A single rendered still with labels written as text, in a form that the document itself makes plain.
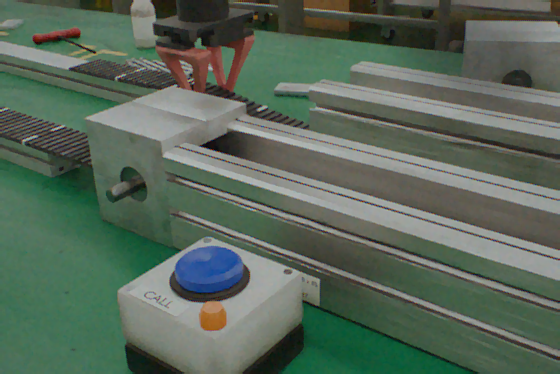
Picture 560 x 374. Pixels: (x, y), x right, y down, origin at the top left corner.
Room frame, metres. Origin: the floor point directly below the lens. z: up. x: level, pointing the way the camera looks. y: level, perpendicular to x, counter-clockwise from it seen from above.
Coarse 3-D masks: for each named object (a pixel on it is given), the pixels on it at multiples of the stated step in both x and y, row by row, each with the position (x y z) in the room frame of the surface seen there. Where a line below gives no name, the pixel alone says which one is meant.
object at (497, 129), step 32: (320, 96) 0.63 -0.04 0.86; (352, 96) 0.61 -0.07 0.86; (384, 96) 0.60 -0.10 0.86; (416, 96) 0.65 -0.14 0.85; (448, 96) 0.63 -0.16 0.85; (480, 96) 0.61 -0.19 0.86; (512, 96) 0.59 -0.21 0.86; (544, 96) 0.58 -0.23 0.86; (320, 128) 0.63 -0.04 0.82; (352, 128) 0.61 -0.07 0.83; (384, 128) 0.59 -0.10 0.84; (416, 128) 0.58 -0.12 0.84; (448, 128) 0.55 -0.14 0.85; (480, 128) 0.53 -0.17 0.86; (512, 128) 0.52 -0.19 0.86; (544, 128) 0.51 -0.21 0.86; (448, 160) 0.55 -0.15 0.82; (480, 160) 0.53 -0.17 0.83; (512, 160) 0.52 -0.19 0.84; (544, 160) 0.50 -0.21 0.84
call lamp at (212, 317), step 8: (208, 304) 0.31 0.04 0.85; (216, 304) 0.31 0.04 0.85; (200, 312) 0.31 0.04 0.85; (208, 312) 0.31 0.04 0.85; (216, 312) 0.31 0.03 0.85; (224, 312) 0.31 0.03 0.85; (200, 320) 0.31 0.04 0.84; (208, 320) 0.30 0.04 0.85; (216, 320) 0.30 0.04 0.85; (224, 320) 0.31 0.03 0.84; (208, 328) 0.30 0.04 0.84; (216, 328) 0.30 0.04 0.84
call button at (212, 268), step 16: (192, 256) 0.36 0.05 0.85; (208, 256) 0.36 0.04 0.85; (224, 256) 0.36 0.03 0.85; (176, 272) 0.35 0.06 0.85; (192, 272) 0.34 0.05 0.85; (208, 272) 0.34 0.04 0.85; (224, 272) 0.34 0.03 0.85; (240, 272) 0.35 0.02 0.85; (192, 288) 0.34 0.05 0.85; (208, 288) 0.33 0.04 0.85; (224, 288) 0.34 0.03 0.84
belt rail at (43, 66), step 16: (0, 48) 1.04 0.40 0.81; (16, 48) 1.04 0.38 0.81; (0, 64) 1.02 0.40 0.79; (16, 64) 1.01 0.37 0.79; (32, 64) 0.97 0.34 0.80; (48, 64) 0.95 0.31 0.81; (64, 64) 0.94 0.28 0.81; (48, 80) 0.95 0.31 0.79; (64, 80) 0.93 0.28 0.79; (80, 80) 0.91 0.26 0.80; (96, 80) 0.89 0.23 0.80; (96, 96) 0.89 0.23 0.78; (112, 96) 0.87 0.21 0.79; (128, 96) 0.85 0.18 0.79
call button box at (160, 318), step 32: (256, 256) 0.38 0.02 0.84; (128, 288) 0.35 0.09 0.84; (160, 288) 0.35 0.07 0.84; (256, 288) 0.34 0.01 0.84; (288, 288) 0.35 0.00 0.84; (128, 320) 0.34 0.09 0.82; (160, 320) 0.32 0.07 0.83; (192, 320) 0.31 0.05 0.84; (256, 320) 0.32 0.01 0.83; (288, 320) 0.35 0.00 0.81; (128, 352) 0.34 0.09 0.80; (160, 352) 0.33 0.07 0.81; (192, 352) 0.31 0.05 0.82; (224, 352) 0.30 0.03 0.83; (256, 352) 0.32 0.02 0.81; (288, 352) 0.35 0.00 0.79
